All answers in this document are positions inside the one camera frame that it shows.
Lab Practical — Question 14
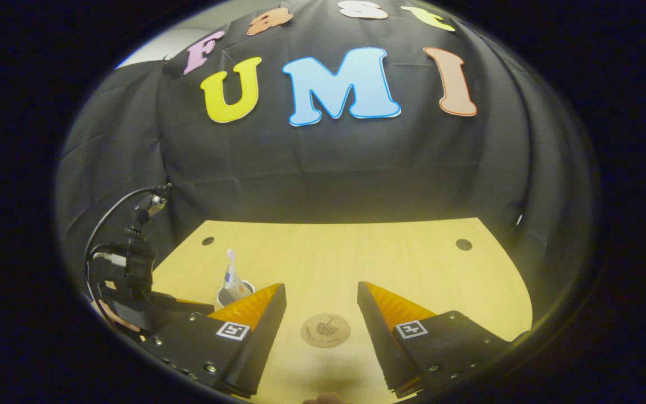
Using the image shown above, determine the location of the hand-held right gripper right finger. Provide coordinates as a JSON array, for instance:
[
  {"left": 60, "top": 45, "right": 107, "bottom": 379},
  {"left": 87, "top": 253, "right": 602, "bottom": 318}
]
[{"left": 357, "top": 281, "right": 531, "bottom": 399}]

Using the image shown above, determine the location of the round cork coaster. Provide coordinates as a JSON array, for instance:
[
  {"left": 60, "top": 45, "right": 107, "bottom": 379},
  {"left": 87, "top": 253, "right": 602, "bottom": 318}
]
[{"left": 301, "top": 313, "right": 352, "bottom": 349}]

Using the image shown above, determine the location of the white toothpaste tube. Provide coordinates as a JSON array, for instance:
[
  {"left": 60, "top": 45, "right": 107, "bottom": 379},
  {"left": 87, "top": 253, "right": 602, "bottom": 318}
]
[{"left": 222, "top": 268, "right": 249, "bottom": 301}]

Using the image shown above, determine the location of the black backdrop cloth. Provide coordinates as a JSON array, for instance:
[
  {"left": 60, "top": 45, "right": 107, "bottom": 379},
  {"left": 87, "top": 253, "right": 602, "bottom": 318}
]
[{"left": 57, "top": 0, "right": 598, "bottom": 315}]

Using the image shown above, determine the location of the white cup with wooden handle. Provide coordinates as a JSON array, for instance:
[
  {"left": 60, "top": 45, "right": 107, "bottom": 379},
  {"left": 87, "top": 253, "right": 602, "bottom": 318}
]
[{"left": 216, "top": 279, "right": 256, "bottom": 308}]

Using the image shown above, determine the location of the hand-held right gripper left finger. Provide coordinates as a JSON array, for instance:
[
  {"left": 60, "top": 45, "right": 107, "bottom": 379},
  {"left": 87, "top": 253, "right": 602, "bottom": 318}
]
[{"left": 138, "top": 282, "right": 288, "bottom": 399}]

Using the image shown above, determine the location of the wooden desktop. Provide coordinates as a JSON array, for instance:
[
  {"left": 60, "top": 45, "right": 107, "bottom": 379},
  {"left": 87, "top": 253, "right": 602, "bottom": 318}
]
[{"left": 146, "top": 218, "right": 534, "bottom": 404}]

